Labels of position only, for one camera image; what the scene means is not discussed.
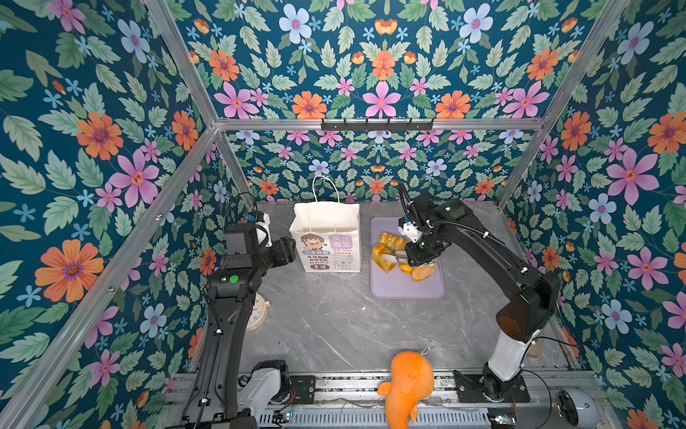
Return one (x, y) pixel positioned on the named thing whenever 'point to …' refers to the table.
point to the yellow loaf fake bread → (377, 256)
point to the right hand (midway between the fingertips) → (414, 257)
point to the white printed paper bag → (325, 234)
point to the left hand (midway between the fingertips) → (287, 235)
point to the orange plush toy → (412, 381)
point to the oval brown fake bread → (422, 272)
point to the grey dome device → (573, 407)
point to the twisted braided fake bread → (391, 242)
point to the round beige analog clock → (259, 315)
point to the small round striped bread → (405, 268)
